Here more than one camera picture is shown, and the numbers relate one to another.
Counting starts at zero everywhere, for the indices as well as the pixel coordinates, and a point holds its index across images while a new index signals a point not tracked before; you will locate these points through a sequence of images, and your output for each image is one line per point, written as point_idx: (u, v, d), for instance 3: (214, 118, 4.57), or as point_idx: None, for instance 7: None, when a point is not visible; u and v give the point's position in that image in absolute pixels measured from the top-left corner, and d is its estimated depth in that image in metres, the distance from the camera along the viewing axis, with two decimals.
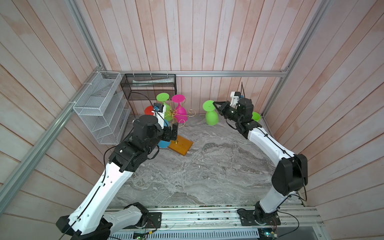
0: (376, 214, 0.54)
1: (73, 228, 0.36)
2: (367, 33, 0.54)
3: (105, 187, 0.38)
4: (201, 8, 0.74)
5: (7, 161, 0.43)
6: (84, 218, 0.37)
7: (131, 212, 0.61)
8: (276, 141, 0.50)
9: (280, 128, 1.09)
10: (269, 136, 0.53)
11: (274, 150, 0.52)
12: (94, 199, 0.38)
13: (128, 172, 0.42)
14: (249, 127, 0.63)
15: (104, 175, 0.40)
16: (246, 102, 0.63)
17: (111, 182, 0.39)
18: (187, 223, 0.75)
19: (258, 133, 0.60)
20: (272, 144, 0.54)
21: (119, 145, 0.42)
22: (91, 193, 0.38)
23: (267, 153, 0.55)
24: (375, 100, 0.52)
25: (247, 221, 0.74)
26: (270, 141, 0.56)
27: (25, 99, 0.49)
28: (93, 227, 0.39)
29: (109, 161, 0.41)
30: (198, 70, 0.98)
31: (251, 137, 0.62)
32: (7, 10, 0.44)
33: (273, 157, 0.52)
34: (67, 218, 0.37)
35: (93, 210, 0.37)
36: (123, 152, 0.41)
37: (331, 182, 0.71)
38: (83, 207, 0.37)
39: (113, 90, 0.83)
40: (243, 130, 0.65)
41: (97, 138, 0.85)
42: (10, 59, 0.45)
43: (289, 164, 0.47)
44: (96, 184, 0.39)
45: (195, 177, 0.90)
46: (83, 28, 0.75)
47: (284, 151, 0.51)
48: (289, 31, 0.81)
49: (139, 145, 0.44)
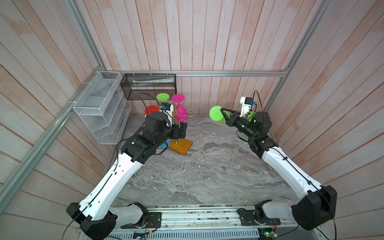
0: (376, 214, 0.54)
1: (84, 214, 0.37)
2: (367, 33, 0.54)
3: (117, 175, 0.40)
4: (201, 8, 0.74)
5: (7, 161, 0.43)
6: (96, 204, 0.38)
7: (133, 209, 0.61)
8: (297, 167, 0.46)
9: (279, 128, 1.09)
10: (288, 159, 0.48)
11: (297, 179, 0.46)
12: (106, 186, 0.40)
13: (138, 163, 0.44)
14: (264, 147, 0.56)
15: (116, 164, 0.42)
16: (263, 119, 0.55)
17: (122, 170, 0.41)
18: (187, 223, 0.75)
19: (276, 155, 0.53)
20: (293, 170, 0.48)
21: (131, 138, 0.45)
22: (102, 181, 0.40)
23: (287, 180, 0.49)
24: (375, 100, 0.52)
25: (247, 221, 0.74)
26: (290, 166, 0.49)
27: (25, 98, 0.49)
28: (101, 216, 0.40)
29: (121, 151, 0.43)
30: (198, 70, 0.98)
31: (267, 157, 0.55)
32: (7, 10, 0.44)
33: (295, 186, 0.46)
34: (77, 205, 0.38)
35: (104, 197, 0.39)
36: (134, 144, 0.44)
37: (331, 182, 0.71)
38: (94, 194, 0.39)
39: (113, 90, 0.83)
40: (257, 149, 0.58)
41: (97, 138, 0.85)
42: (10, 59, 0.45)
43: (317, 199, 0.41)
44: (108, 173, 0.41)
45: (195, 177, 0.90)
46: (83, 28, 0.75)
47: (310, 182, 0.44)
48: (289, 31, 0.81)
49: (149, 138, 0.47)
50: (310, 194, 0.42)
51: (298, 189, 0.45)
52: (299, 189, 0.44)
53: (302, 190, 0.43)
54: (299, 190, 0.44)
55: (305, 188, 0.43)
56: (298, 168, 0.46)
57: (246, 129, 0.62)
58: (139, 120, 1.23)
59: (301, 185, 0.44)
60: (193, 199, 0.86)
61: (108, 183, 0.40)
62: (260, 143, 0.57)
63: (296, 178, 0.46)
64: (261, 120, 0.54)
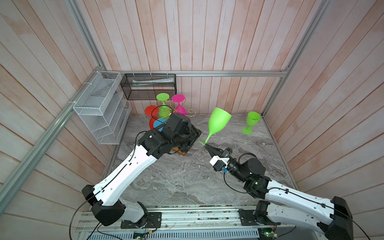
0: (377, 214, 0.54)
1: (97, 197, 0.39)
2: (368, 33, 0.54)
3: (131, 166, 0.41)
4: (201, 9, 0.74)
5: (7, 161, 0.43)
6: (108, 190, 0.39)
7: (136, 207, 0.61)
8: (300, 193, 0.50)
9: (279, 128, 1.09)
10: (290, 190, 0.51)
11: (312, 207, 0.46)
12: (120, 176, 0.40)
13: (153, 157, 0.43)
14: (264, 190, 0.53)
15: (131, 155, 0.42)
16: (261, 170, 0.50)
17: (137, 163, 0.41)
18: (187, 223, 0.75)
19: (278, 192, 0.51)
20: (302, 199, 0.48)
21: (148, 132, 0.45)
22: (118, 169, 0.41)
23: (300, 208, 0.49)
24: (375, 101, 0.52)
25: (247, 221, 0.74)
26: (296, 196, 0.49)
27: (24, 98, 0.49)
28: (111, 204, 0.41)
29: (138, 143, 0.43)
30: (198, 70, 0.98)
31: (270, 197, 0.53)
32: (8, 10, 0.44)
33: (314, 214, 0.46)
34: (92, 187, 0.40)
35: (116, 186, 0.40)
36: (152, 138, 0.43)
37: (331, 182, 0.71)
38: (107, 181, 0.40)
39: (113, 91, 0.83)
40: (257, 194, 0.55)
41: (97, 138, 0.85)
42: (10, 59, 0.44)
43: (340, 221, 0.41)
44: (124, 162, 0.42)
45: (195, 177, 0.90)
46: (83, 28, 0.75)
47: (325, 206, 0.45)
48: (289, 31, 0.81)
49: (168, 135, 0.47)
50: (337, 221, 0.41)
51: (319, 216, 0.45)
52: (321, 217, 0.44)
53: (324, 217, 0.44)
54: (321, 218, 0.45)
55: (325, 214, 0.44)
56: (302, 193, 0.49)
57: (236, 172, 0.56)
58: (139, 120, 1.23)
59: (320, 213, 0.44)
60: (193, 199, 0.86)
61: (122, 173, 0.40)
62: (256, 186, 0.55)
63: (311, 207, 0.46)
64: (257, 170, 0.49)
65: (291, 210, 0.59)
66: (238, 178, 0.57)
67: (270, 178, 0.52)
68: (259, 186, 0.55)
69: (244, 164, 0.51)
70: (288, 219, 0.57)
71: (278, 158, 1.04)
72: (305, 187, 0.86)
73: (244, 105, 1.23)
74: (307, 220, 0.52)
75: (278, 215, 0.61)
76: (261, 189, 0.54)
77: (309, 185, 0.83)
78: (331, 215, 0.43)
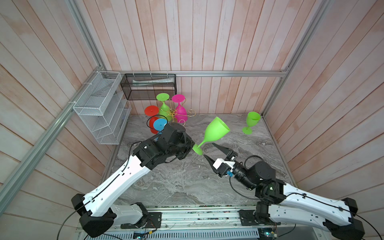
0: (377, 214, 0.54)
1: (86, 208, 0.38)
2: (367, 33, 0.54)
3: (123, 176, 0.41)
4: (201, 9, 0.74)
5: (7, 161, 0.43)
6: (98, 200, 0.39)
7: (134, 210, 0.61)
8: (315, 196, 0.47)
9: (279, 128, 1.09)
10: (306, 195, 0.48)
11: (330, 211, 0.44)
12: (112, 186, 0.40)
13: (147, 169, 0.44)
14: (279, 195, 0.48)
15: (125, 165, 0.42)
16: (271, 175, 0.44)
17: (130, 173, 0.41)
18: (187, 223, 0.75)
19: (296, 198, 0.48)
20: (319, 203, 0.46)
21: (144, 142, 0.45)
22: (110, 179, 0.41)
23: (316, 212, 0.47)
24: (375, 101, 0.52)
25: (247, 221, 0.74)
26: (314, 201, 0.46)
27: (25, 98, 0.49)
28: (100, 215, 0.40)
29: (133, 153, 0.44)
30: (198, 70, 0.98)
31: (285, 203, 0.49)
32: (7, 10, 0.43)
33: (330, 217, 0.45)
34: (82, 197, 0.40)
35: (107, 196, 0.39)
36: (147, 149, 0.44)
37: (331, 182, 0.71)
38: (98, 191, 0.40)
39: (113, 91, 0.83)
40: (272, 201, 0.49)
41: (97, 138, 0.85)
42: (10, 59, 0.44)
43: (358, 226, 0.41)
44: (116, 172, 0.42)
45: (195, 177, 0.90)
46: (83, 28, 0.75)
47: (342, 209, 0.44)
48: (289, 31, 0.81)
49: (163, 146, 0.47)
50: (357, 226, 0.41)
51: (335, 219, 0.45)
52: (338, 220, 0.44)
53: (342, 220, 0.43)
54: (337, 220, 0.44)
55: (343, 217, 0.43)
56: (316, 196, 0.47)
57: (243, 178, 0.51)
58: (139, 120, 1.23)
59: (339, 217, 0.44)
60: (193, 200, 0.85)
61: (113, 183, 0.40)
62: (270, 191, 0.49)
63: (329, 211, 0.45)
64: (267, 175, 0.44)
65: (293, 210, 0.59)
66: (246, 185, 0.51)
67: (284, 182, 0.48)
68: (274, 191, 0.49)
69: (252, 168, 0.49)
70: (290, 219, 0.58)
71: (278, 158, 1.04)
72: (304, 187, 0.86)
73: (244, 105, 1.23)
74: (312, 220, 0.53)
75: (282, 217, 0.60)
76: (277, 194, 0.48)
77: (309, 185, 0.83)
78: (349, 218, 0.43)
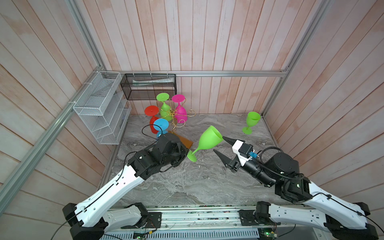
0: (377, 214, 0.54)
1: (78, 217, 0.38)
2: (367, 33, 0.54)
3: (117, 187, 0.42)
4: (201, 9, 0.74)
5: (7, 161, 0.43)
6: (90, 210, 0.39)
7: (131, 213, 0.60)
8: (337, 198, 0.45)
9: (279, 128, 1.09)
10: (330, 197, 0.43)
11: (350, 216, 0.42)
12: (105, 196, 0.40)
13: (141, 179, 0.45)
14: (306, 194, 0.42)
15: (119, 175, 0.43)
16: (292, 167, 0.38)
17: (123, 183, 0.42)
18: (187, 223, 0.75)
19: (321, 199, 0.43)
20: (341, 206, 0.43)
21: (139, 152, 0.47)
22: (103, 188, 0.42)
23: (331, 214, 0.44)
24: (375, 101, 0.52)
25: (247, 221, 0.74)
26: (337, 204, 0.43)
27: (25, 98, 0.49)
28: (92, 223, 0.40)
29: (128, 163, 0.45)
30: (198, 70, 0.98)
31: (310, 202, 0.42)
32: (7, 10, 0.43)
33: (346, 220, 0.43)
34: (73, 206, 0.40)
35: (99, 206, 0.39)
36: (142, 159, 0.45)
37: (331, 182, 0.71)
38: (91, 200, 0.40)
39: (113, 91, 0.83)
40: (297, 198, 0.43)
41: (97, 138, 0.85)
42: (10, 59, 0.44)
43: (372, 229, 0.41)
44: (111, 182, 0.43)
45: (195, 177, 0.90)
46: (83, 28, 0.75)
47: (361, 214, 0.43)
48: (289, 31, 0.81)
49: (157, 156, 0.48)
50: (372, 230, 0.40)
51: (350, 223, 0.43)
52: (353, 224, 0.42)
53: (359, 225, 0.42)
54: (352, 224, 0.43)
55: (361, 223, 0.41)
56: (337, 199, 0.44)
57: (260, 174, 0.44)
58: (139, 120, 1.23)
59: (357, 222, 0.42)
60: (193, 199, 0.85)
61: (107, 192, 0.41)
62: (297, 189, 0.42)
63: (349, 215, 0.42)
64: (288, 168, 0.38)
65: (294, 210, 0.59)
66: (264, 181, 0.45)
67: (308, 179, 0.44)
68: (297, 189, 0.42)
69: (269, 161, 0.42)
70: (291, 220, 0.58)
71: None
72: None
73: (244, 105, 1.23)
74: (312, 220, 0.53)
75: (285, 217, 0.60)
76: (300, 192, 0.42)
77: None
78: (366, 224, 0.42)
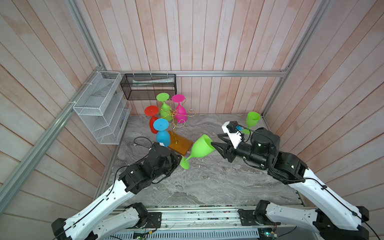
0: (377, 214, 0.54)
1: (66, 233, 0.38)
2: (368, 32, 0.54)
3: (107, 201, 0.43)
4: (201, 9, 0.74)
5: (7, 161, 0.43)
6: (80, 225, 0.39)
7: (126, 217, 0.60)
8: (334, 193, 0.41)
9: (279, 128, 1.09)
10: (326, 189, 0.41)
11: (342, 213, 0.39)
12: (95, 211, 0.41)
13: (131, 193, 0.46)
14: (299, 177, 0.41)
15: (110, 189, 0.44)
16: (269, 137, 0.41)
17: (114, 198, 0.43)
18: (187, 223, 0.75)
19: (314, 186, 0.41)
20: (336, 202, 0.40)
21: (130, 167, 0.48)
22: (93, 203, 0.43)
23: (320, 207, 0.42)
24: (375, 101, 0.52)
25: (247, 221, 0.74)
26: (332, 197, 0.40)
27: (24, 98, 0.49)
28: (81, 237, 0.40)
29: (119, 178, 0.46)
30: (198, 70, 0.98)
31: (298, 186, 0.41)
32: (7, 10, 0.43)
33: (337, 218, 0.40)
34: (62, 221, 0.42)
35: (89, 221, 0.40)
36: (134, 174, 0.47)
37: (331, 182, 0.71)
38: (81, 215, 0.41)
39: (113, 91, 0.83)
40: (288, 178, 0.41)
41: (97, 138, 0.85)
42: (10, 59, 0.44)
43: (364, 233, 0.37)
44: (101, 197, 0.43)
45: (195, 177, 0.90)
46: (83, 28, 0.75)
47: (355, 214, 0.40)
48: (289, 31, 0.81)
49: (148, 171, 0.49)
50: (364, 234, 0.37)
51: (341, 221, 0.40)
52: (344, 222, 0.39)
53: (349, 224, 0.39)
54: (343, 223, 0.40)
55: (353, 223, 0.38)
56: (334, 193, 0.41)
57: (251, 156, 0.48)
58: (139, 120, 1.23)
59: (348, 220, 0.39)
60: (193, 199, 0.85)
61: (97, 207, 0.42)
62: (291, 170, 0.41)
63: (342, 212, 0.39)
64: (265, 138, 0.41)
65: (290, 209, 0.58)
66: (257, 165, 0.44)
67: (306, 166, 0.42)
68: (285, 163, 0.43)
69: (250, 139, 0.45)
70: (286, 218, 0.57)
71: None
72: None
73: (244, 105, 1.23)
74: (303, 219, 0.52)
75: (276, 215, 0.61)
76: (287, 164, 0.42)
77: None
78: (359, 225, 0.38)
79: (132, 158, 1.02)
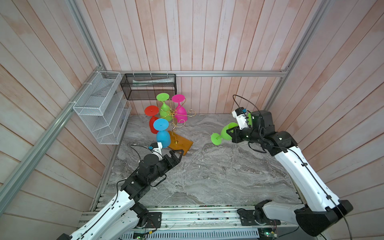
0: (376, 214, 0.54)
1: None
2: (368, 33, 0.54)
3: (113, 210, 0.47)
4: (201, 9, 0.74)
5: (7, 161, 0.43)
6: (88, 236, 0.42)
7: (126, 221, 0.60)
8: (316, 175, 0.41)
9: (279, 128, 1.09)
10: (308, 167, 0.44)
11: (315, 192, 0.41)
12: (102, 219, 0.45)
13: (134, 201, 0.52)
14: (282, 147, 0.47)
15: (114, 199, 0.49)
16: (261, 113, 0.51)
17: (119, 206, 0.48)
18: (187, 223, 0.75)
19: (295, 160, 0.45)
20: (312, 179, 0.42)
21: (129, 178, 0.55)
22: (99, 213, 0.46)
23: (299, 187, 0.45)
24: (375, 101, 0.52)
25: (247, 221, 0.74)
26: (311, 175, 0.43)
27: (25, 98, 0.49)
28: None
29: (121, 188, 0.52)
30: (198, 69, 0.98)
31: (280, 157, 0.47)
32: (8, 10, 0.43)
33: (310, 196, 0.42)
34: (67, 235, 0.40)
35: (97, 230, 0.43)
36: (134, 183, 0.54)
37: (331, 182, 0.71)
38: (88, 226, 0.44)
39: (113, 90, 0.83)
40: (272, 146, 0.48)
41: (97, 138, 0.85)
42: (10, 59, 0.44)
43: (331, 216, 0.38)
44: (106, 207, 0.48)
45: (195, 177, 0.90)
46: (83, 28, 0.75)
47: (329, 198, 0.40)
48: (289, 31, 0.81)
49: (144, 180, 0.55)
50: (329, 214, 0.38)
51: (311, 199, 0.42)
52: (315, 202, 0.41)
53: (318, 204, 0.40)
54: (314, 202, 0.41)
55: (323, 203, 0.39)
56: (316, 176, 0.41)
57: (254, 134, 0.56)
58: (139, 120, 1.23)
59: (319, 199, 0.40)
60: (193, 199, 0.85)
61: (104, 216, 0.46)
62: (277, 139, 0.48)
63: (314, 190, 0.41)
64: (258, 113, 0.52)
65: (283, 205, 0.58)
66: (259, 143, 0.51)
67: (296, 144, 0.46)
68: (277, 135, 0.49)
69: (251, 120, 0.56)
70: (277, 211, 0.58)
71: None
72: None
73: (244, 105, 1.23)
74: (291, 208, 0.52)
75: (269, 206, 0.63)
76: (279, 135, 0.49)
77: None
78: (328, 207, 0.39)
79: (132, 158, 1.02)
